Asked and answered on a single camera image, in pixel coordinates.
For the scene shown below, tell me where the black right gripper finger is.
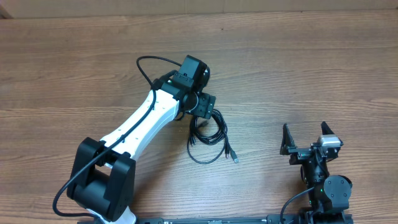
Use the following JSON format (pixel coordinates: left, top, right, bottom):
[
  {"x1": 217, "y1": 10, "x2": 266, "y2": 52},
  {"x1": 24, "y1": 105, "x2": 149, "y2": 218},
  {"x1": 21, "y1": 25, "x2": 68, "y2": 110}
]
[
  {"x1": 280, "y1": 123, "x2": 295, "y2": 155},
  {"x1": 321, "y1": 121, "x2": 334, "y2": 135}
]

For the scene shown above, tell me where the black USB cable bundle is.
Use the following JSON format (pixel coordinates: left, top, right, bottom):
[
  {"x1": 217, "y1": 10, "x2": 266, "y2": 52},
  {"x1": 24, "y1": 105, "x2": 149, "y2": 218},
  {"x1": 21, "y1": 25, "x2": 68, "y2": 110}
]
[{"x1": 186, "y1": 108, "x2": 239, "y2": 165}]

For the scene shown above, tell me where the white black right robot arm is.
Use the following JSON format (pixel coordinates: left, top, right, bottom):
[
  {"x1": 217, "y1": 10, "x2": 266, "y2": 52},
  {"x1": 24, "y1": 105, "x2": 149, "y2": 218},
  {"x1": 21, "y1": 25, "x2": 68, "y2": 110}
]
[{"x1": 280, "y1": 122, "x2": 353, "y2": 223}]

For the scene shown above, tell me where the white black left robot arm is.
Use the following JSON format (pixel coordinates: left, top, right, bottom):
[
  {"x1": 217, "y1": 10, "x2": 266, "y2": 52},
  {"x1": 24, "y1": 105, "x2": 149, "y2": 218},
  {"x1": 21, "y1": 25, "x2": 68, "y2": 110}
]
[{"x1": 63, "y1": 55, "x2": 215, "y2": 223}]

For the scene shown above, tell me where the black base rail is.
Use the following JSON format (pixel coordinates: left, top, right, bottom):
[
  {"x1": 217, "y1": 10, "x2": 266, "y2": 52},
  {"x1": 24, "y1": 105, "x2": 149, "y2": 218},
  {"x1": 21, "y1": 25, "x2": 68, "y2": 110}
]
[{"x1": 77, "y1": 213, "x2": 354, "y2": 224}]

